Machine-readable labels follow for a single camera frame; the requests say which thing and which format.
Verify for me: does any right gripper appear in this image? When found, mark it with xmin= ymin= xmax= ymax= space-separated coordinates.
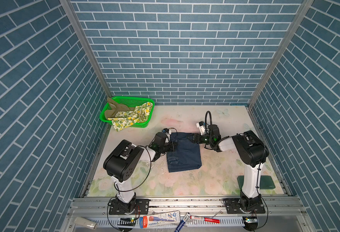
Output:
xmin=187 ymin=134 xmax=213 ymax=146

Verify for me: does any dark blue denim skirt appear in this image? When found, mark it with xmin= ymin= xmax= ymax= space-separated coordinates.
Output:
xmin=166 ymin=132 xmax=202 ymax=173

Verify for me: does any yellow lemon print skirt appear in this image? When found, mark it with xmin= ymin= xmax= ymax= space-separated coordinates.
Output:
xmin=108 ymin=102 xmax=153 ymax=131

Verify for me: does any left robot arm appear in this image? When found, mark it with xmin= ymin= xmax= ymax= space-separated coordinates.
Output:
xmin=103 ymin=129 xmax=176 ymax=206

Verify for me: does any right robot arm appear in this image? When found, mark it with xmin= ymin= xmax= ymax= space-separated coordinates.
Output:
xmin=187 ymin=124 xmax=269 ymax=210

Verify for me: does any green plastic basket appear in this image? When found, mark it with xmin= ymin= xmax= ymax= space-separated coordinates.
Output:
xmin=99 ymin=96 xmax=155 ymax=131

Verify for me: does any olive khaki skirt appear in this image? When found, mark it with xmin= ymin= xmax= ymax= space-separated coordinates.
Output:
xmin=104 ymin=97 xmax=135 ymax=119

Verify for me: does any dark green pad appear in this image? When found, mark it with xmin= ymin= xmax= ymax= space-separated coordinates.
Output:
xmin=237 ymin=176 xmax=275 ymax=190

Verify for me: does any toothpaste box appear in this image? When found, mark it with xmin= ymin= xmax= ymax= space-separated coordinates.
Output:
xmin=139 ymin=211 xmax=180 ymax=229

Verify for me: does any blue marker pen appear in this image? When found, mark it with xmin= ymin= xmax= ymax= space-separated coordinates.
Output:
xmin=174 ymin=213 xmax=190 ymax=232

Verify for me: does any white plastic cup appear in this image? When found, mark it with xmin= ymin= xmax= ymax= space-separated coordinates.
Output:
xmin=74 ymin=217 xmax=98 ymax=230

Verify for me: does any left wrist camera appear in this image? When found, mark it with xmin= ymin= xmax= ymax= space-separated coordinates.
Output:
xmin=162 ymin=128 xmax=172 ymax=135

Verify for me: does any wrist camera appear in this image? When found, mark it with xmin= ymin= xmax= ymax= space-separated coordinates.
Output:
xmin=196 ymin=121 xmax=206 ymax=135
xmin=162 ymin=128 xmax=172 ymax=135

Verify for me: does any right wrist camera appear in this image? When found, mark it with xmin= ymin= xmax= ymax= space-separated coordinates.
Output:
xmin=196 ymin=121 xmax=206 ymax=135

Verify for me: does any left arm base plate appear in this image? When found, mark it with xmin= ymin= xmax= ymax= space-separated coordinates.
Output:
xmin=108 ymin=198 xmax=150 ymax=215

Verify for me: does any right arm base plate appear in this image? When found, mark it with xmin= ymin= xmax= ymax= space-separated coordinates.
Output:
xmin=222 ymin=196 xmax=266 ymax=214

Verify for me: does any red handled screwdriver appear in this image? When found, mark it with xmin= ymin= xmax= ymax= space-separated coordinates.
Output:
xmin=190 ymin=215 xmax=220 ymax=224

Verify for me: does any aluminium rail frame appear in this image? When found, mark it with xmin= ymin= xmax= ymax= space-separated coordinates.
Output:
xmin=61 ymin=195 xmax=315 ymax=232

